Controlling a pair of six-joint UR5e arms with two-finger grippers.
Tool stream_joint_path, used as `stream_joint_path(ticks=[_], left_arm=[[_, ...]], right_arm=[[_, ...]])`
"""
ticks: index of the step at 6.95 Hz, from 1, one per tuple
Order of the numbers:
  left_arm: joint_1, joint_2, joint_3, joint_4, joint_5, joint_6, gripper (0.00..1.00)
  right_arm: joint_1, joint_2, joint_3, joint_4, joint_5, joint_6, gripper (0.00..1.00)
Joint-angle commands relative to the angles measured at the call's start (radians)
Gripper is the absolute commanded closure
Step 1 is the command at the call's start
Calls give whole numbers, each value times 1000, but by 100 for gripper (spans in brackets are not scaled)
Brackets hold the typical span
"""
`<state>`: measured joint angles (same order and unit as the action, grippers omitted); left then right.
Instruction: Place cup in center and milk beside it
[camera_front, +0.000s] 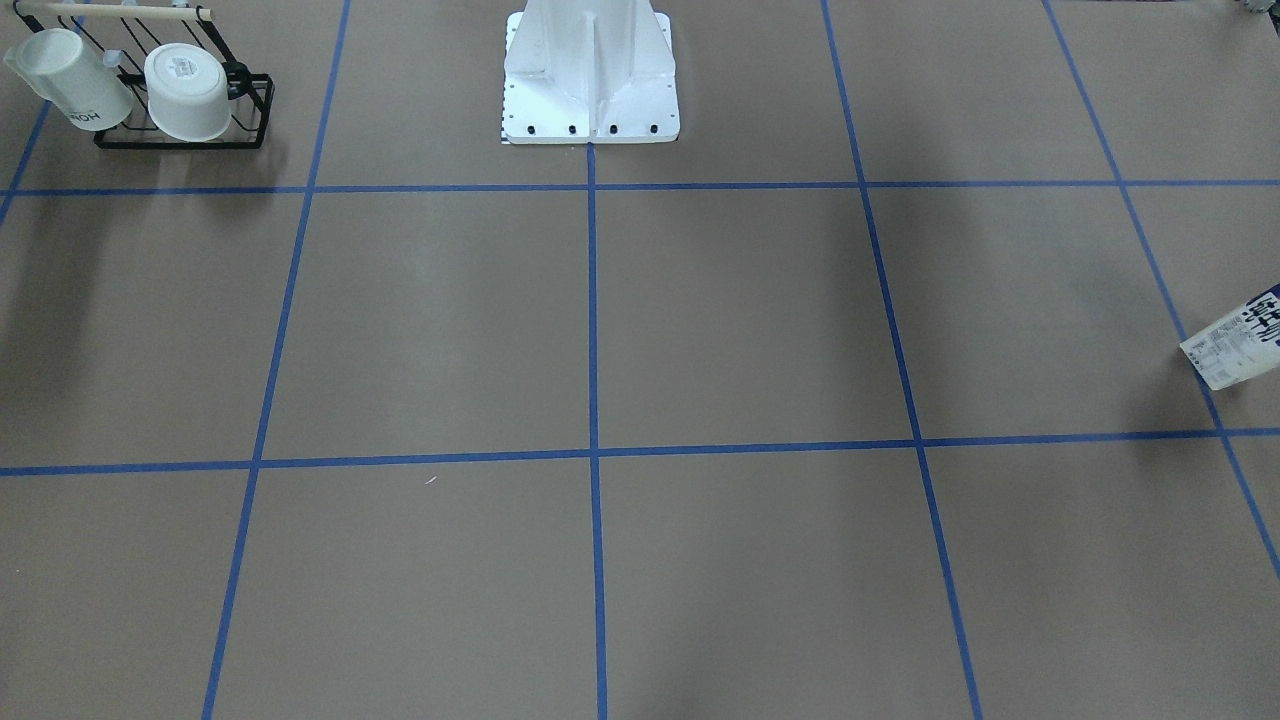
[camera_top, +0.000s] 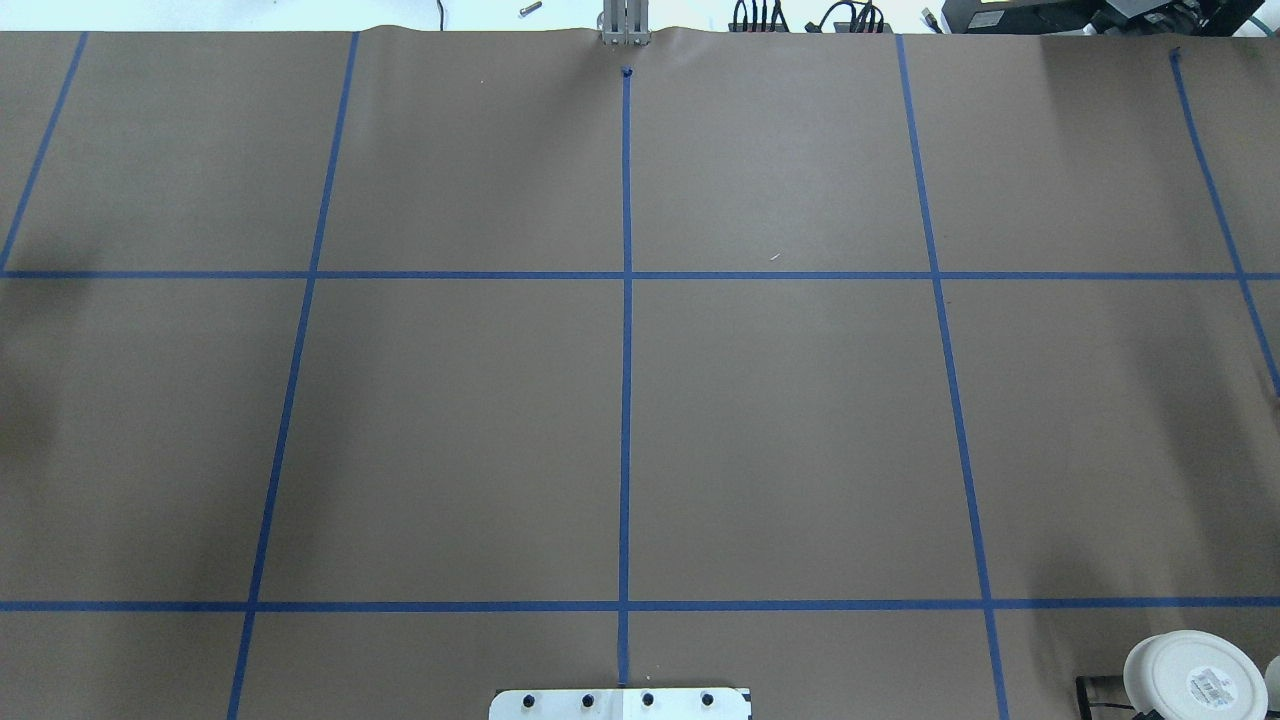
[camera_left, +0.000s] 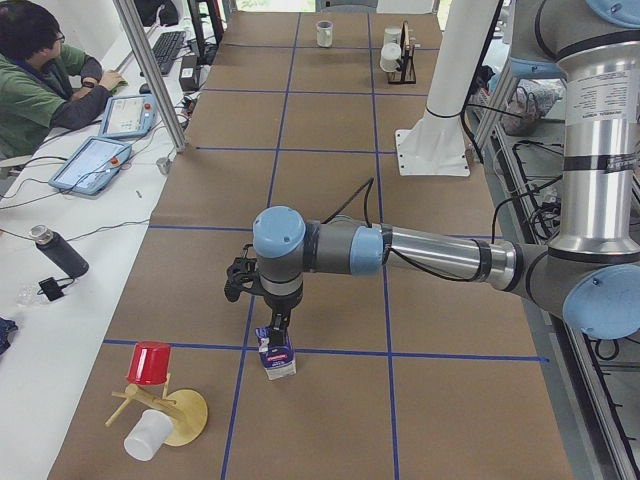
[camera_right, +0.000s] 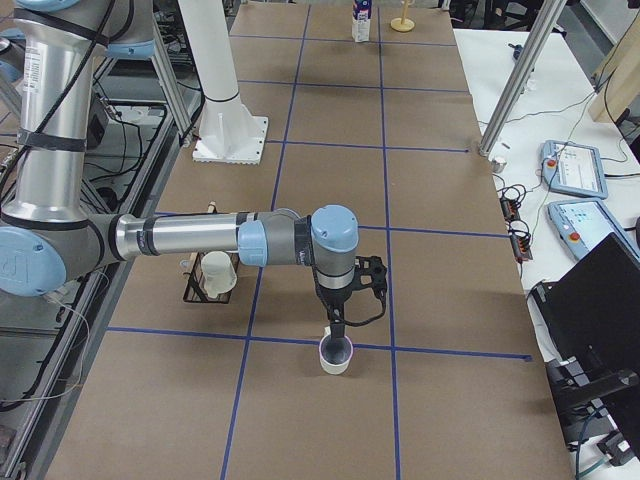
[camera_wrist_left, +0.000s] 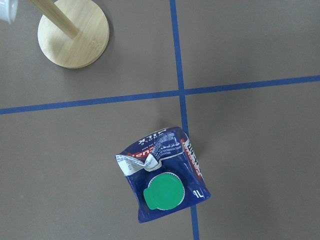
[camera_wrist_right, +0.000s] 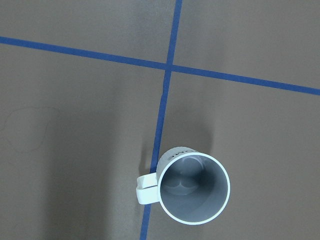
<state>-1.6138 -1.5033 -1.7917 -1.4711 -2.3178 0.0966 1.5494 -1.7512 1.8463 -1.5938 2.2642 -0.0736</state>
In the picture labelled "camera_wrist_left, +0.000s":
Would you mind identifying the blue milk carton green cap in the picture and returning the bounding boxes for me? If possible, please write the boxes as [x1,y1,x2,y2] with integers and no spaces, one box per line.
[115,126,211,223]

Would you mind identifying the white cup on mug tree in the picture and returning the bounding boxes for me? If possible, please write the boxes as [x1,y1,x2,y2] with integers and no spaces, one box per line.
[0,0,19,24]

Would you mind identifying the wooden mug tree stand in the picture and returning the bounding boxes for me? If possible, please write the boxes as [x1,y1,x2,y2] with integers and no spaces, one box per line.
[32,0,110,69]

